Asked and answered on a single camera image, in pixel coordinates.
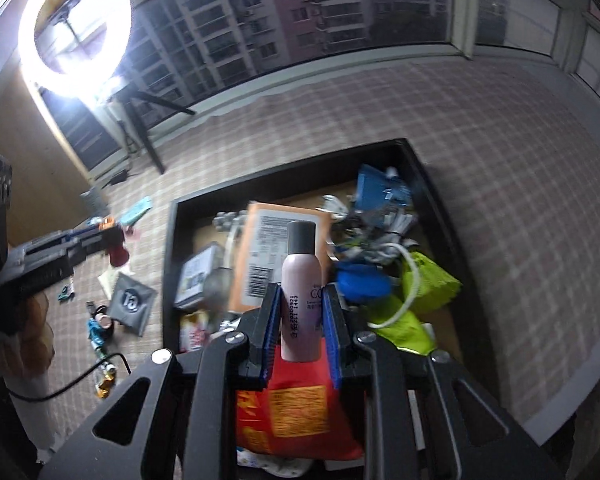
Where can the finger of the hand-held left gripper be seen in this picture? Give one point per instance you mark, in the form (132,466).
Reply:
(100,246)
(75,235)

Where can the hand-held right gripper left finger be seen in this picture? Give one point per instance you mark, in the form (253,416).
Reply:
(272,335)

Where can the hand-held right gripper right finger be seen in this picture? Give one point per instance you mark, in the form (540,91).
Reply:
(332,335)

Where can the small red round object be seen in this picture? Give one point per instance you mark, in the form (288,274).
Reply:
(118,255)

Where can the pink bottle with grey cap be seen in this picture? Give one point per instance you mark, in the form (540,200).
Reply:
(300,280)

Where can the black tray container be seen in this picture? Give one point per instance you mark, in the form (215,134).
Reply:
(172,260)

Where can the person's left forearm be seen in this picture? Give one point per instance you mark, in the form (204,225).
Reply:
(30,410)

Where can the person's left hand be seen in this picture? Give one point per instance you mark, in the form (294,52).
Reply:
(37,345)

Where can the white paper scrap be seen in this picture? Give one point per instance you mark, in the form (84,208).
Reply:
(107,282)

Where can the mint green case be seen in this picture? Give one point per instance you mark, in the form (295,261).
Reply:
(136,210)

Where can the blue pouch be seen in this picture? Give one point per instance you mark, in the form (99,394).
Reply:
(362,282)

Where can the grey sachet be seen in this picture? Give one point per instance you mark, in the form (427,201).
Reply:
(132,302)

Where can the black power adapter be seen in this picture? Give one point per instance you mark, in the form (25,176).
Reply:
(118,176)

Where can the yellow-green packet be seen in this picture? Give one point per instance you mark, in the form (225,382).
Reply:
(430,280)
(405,332)

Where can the pink round compact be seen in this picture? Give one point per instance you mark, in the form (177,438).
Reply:
(103,320)

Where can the red white snack packet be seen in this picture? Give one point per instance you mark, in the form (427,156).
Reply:
(195,332)

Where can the small teal toy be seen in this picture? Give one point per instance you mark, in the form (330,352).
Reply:
(96,336)

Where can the orange packet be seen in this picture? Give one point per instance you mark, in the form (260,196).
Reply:
(260,245)

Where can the wooden cabinet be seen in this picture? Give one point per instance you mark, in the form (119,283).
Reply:
(30,150)

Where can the white cardboard box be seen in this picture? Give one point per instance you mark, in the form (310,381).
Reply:
(195,275)

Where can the grey toy figures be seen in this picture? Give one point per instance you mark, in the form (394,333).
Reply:
(227,221)

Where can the white printed packet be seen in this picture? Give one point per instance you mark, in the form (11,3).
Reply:
(280,467)

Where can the blue box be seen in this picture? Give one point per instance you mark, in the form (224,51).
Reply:
(380,190)

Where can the plaid pink carpet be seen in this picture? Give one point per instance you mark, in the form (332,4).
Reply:
(330,110)

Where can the large glass window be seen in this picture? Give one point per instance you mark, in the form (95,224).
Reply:
(330,10)

